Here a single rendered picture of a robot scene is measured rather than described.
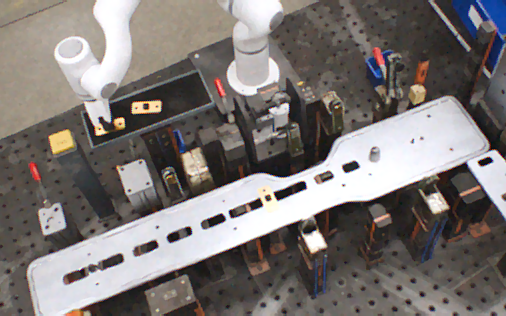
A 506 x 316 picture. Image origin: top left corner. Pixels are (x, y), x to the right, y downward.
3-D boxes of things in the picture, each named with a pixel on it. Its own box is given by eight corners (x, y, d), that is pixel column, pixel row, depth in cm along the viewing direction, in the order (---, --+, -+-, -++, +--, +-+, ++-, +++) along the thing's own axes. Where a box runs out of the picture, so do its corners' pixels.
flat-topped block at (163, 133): (166, 197, 216) (135, 127, 178) (159, 179, 220) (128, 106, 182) (193, 187, 217) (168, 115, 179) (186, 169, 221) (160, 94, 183)
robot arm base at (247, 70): (220, 64, 232) (215, 29, 216) (268, 49, 234) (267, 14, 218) (237, 102, 222) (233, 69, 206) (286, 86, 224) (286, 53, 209)
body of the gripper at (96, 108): (74, 75, 163) (87, 100, 173) (78, 105, 158) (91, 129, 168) (102, 68, 164) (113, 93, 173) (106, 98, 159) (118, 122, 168)
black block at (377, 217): (368, 273, 197) (377, 236, 172) (353, 244, 202) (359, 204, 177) (391, 263, 198) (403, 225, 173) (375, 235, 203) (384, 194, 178)
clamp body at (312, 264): (307, 302, 193) (306, 262, 164) (291, 268, 199) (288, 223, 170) (334, 291, 194) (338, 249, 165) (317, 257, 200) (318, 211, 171)
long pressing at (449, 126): (40, 335, 165) (38, 334, 164) (24, 262, 177) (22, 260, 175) (494, 150, 182) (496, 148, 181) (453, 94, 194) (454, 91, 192)
